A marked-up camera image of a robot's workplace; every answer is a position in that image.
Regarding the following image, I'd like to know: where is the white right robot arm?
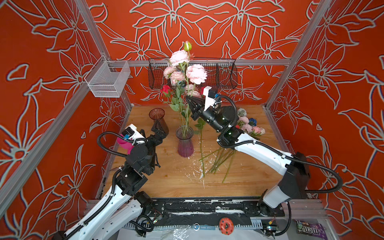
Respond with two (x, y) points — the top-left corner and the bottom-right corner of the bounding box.
(187, 95), (343, 209)

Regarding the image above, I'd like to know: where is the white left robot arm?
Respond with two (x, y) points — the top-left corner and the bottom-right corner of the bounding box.
(52, 120), (168, 240)

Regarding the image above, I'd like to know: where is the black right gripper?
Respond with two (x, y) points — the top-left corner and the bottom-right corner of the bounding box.
(187, 93), (227, 134)

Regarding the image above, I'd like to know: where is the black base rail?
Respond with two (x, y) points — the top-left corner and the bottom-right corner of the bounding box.
(144, 197), (286, 229)

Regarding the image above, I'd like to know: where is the pink peony stem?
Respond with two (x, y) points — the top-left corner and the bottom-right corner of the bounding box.
(163, 67), (188, 127)
(169, 41), (207, 127)

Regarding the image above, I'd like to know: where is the black wire wall basket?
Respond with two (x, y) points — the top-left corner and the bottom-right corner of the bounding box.
(148, 58), (238, 90)

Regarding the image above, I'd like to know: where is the brown ribbed glass vase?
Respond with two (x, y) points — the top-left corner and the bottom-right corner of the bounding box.
(149, 108), (169, 137)

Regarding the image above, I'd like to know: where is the red round knob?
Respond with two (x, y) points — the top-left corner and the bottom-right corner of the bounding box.
(219, 217), (234, 235)

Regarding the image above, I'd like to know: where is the white mesh wall basket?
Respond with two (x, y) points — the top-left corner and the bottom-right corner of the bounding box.
(85, 56), (131, 98)

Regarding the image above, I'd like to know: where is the orange rose stem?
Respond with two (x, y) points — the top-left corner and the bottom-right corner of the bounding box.
(195, 119), (206, 178)

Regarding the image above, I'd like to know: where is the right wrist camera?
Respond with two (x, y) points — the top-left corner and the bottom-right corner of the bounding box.
(203, 86), (218, 111)

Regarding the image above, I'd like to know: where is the magenta plastic goblet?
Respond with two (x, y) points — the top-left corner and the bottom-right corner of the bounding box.
(117, 138), (134, 155)

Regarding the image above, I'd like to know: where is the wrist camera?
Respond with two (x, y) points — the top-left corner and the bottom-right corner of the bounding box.
(121, 124), (146, 144)
(203, 86), (218, 111)

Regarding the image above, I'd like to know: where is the purple ribbed glass vase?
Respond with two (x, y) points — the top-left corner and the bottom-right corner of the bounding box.
(176, 126), (194, 158)

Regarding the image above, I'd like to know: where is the purple candy bag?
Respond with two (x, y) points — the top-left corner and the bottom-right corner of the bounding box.
(296, 220), (328, 240)

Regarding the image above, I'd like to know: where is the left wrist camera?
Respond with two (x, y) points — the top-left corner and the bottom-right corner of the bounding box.
(121, 124), (146, 144)

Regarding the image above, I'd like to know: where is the pile of pink flowers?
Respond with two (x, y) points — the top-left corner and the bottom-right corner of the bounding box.
(199, 107), (266, 184)

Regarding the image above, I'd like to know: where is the blue flower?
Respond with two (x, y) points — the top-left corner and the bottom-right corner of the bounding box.
(249, 118), (257, 127)

